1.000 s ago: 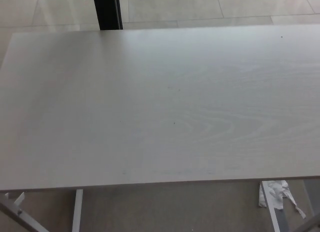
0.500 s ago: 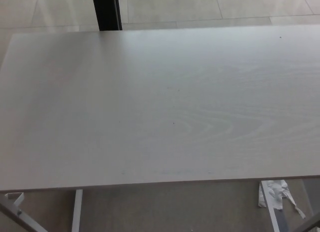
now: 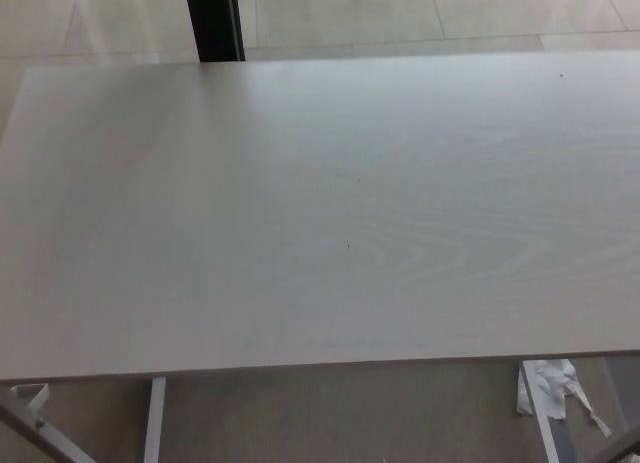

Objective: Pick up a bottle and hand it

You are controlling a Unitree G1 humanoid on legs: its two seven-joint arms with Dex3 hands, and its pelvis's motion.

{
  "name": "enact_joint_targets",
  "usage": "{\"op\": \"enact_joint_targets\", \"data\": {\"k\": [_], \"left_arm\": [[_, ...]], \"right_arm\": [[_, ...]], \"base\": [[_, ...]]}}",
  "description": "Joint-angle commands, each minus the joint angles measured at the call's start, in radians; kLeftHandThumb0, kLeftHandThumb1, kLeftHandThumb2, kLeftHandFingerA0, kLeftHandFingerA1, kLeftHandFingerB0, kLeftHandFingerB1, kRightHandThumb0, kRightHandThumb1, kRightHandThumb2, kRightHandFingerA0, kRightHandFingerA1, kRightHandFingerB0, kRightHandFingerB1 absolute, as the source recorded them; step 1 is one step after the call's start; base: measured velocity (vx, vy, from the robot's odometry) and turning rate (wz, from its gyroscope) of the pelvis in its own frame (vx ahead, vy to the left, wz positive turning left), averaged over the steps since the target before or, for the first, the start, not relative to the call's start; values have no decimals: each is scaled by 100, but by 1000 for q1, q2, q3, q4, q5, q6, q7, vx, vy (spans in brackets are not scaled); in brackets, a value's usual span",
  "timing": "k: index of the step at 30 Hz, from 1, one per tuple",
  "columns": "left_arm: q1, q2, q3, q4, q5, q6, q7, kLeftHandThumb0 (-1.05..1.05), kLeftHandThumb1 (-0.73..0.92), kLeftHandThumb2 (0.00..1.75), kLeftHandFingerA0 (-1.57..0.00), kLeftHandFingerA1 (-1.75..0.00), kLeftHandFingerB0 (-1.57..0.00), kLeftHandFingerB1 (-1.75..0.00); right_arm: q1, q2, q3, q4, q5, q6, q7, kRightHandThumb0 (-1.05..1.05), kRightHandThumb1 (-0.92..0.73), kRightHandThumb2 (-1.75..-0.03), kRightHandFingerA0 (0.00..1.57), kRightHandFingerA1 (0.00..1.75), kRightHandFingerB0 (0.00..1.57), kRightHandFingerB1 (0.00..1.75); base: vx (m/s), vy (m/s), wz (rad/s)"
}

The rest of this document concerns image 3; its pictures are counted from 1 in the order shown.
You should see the white diagonal table brace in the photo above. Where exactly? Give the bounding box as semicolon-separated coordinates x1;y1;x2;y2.
0;401;96;463

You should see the white metal table leg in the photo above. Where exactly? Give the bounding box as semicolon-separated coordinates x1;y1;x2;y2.
518;361;560;463
143;377;167;463

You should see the black vertical door frame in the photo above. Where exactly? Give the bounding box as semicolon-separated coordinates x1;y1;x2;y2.
183;0;246;63

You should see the crumpled white paper scrap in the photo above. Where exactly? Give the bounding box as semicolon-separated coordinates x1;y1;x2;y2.
515;358;612;438

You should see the white metal hook bracket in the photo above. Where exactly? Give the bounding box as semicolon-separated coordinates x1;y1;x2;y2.
9;382;50;415

